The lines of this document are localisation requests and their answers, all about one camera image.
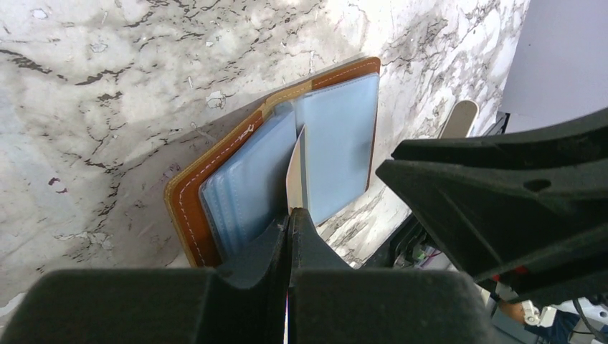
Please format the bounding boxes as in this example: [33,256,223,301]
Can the white credit card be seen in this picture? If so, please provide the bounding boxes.
[285,125,308,214]

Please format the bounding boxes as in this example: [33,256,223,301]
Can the brown leather card holder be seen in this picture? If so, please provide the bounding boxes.
[163,57,381,267]

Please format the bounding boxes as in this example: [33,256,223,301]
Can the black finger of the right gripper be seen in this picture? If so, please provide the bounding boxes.
[376,109,607,304]

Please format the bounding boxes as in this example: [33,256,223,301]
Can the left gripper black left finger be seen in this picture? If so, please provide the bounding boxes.
[1,215,288,343]

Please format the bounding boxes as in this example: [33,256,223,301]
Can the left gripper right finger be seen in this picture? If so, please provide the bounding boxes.
[288,208,499,343]

